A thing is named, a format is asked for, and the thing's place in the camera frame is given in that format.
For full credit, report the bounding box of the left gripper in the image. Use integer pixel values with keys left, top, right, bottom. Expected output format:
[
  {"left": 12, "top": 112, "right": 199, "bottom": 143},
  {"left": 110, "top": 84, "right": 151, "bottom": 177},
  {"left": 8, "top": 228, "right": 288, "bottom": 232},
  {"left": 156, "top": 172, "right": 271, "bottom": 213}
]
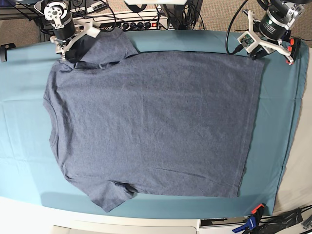
[{"left": 251, "top": 9, "right": 288, "bottom": 60}]

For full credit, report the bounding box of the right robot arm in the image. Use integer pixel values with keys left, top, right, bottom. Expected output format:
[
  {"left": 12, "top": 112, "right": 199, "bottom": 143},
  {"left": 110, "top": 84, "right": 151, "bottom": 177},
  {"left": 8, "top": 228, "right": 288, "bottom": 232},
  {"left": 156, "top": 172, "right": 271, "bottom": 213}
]
[{"left": 33, "top": 0, "right": 86, "bottom": 61}]

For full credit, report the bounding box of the orange black clamp top right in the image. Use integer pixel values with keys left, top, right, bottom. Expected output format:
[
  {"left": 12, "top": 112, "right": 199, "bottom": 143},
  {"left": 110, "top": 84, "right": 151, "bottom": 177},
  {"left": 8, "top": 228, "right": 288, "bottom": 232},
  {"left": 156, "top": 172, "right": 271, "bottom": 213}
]
[{"left": 287, "top": 38, "right": 302, "bottom": 65}]

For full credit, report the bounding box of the black bag bottom right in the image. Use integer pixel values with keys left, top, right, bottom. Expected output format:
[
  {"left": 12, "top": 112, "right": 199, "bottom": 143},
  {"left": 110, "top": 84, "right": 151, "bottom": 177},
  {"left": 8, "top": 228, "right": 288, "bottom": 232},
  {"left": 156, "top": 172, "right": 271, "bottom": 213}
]
[{"left": 254, "top": 205, "right": 312, "bottom": 234}]

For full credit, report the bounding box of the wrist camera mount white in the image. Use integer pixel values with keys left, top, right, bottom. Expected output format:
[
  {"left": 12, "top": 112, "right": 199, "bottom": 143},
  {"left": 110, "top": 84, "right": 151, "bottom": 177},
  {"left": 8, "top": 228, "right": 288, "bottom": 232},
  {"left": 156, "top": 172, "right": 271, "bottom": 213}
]
[
  {"left": 237, "top": 9, "right": 291, "bottom": 60},
  {"left": 50, "top": 19, "right": 100, "bottom": 61}
]

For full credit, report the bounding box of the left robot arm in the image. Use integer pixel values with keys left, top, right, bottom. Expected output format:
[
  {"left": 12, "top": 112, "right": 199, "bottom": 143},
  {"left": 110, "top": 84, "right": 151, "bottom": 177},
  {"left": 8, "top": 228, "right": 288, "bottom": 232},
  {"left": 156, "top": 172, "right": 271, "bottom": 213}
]
[{"left": 237, "top": 0, "right": 310, "bottom": 65}]

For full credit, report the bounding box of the white power strip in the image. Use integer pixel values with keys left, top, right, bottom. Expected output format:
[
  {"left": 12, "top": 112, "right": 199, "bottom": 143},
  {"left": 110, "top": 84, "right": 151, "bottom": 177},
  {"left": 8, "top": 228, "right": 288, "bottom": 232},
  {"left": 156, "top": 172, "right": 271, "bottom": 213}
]
[{"left": 75, "top": 15, "right": 170, "bottom": 32}]

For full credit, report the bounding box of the grey-blue T-shirt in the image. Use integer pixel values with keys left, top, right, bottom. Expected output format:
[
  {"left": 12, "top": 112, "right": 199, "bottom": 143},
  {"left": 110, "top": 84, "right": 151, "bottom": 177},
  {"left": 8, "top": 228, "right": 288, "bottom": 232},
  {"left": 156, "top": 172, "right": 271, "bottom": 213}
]
[{"left": 43, "top": 29, "right": 265, "bottom": 212}]

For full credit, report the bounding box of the black clamp left edge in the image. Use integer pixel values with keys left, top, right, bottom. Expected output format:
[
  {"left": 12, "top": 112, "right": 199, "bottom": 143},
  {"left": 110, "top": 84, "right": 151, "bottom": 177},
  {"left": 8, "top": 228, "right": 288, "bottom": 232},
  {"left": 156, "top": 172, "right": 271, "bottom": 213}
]
[{"left": 0, "top": 43, "right": 16, "bottom": 62}]

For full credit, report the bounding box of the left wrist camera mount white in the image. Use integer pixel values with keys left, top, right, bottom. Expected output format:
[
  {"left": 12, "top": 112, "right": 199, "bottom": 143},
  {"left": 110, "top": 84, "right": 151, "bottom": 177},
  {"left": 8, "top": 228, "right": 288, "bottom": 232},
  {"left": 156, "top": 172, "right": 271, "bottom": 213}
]
[{"left": 237, "top": 9, "right": 291, "bottom": 60}]

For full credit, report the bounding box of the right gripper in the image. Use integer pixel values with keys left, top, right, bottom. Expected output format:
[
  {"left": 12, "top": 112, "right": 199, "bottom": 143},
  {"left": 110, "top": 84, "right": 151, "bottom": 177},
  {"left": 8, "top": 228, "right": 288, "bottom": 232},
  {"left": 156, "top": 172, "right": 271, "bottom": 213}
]
[{"left": 52, "top": 21, "right": 84, "bottom": 63}]

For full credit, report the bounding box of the teal table cloth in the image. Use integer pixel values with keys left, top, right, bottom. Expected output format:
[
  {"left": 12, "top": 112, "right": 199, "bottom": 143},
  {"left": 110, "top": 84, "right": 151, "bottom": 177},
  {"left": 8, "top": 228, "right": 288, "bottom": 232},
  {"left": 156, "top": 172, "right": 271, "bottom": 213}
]
[{"left": 0, "top": 42, "right": 309, "bottom": 219}]

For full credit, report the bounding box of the orange blue clamp bottom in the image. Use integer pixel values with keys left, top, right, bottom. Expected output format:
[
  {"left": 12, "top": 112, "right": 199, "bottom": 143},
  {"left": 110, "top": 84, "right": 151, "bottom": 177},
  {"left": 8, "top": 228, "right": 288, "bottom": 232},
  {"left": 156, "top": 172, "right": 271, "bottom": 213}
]
[{"left": 232, "top": 203, "right": 266, "bottom": 234}]

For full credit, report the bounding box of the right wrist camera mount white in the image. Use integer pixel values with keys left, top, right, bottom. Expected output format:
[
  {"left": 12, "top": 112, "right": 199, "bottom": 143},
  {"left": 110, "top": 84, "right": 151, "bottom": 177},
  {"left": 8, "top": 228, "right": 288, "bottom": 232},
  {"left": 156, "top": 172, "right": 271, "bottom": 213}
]
[{"left": 50, "top": 19, "right": 100, "bottom": 61}]

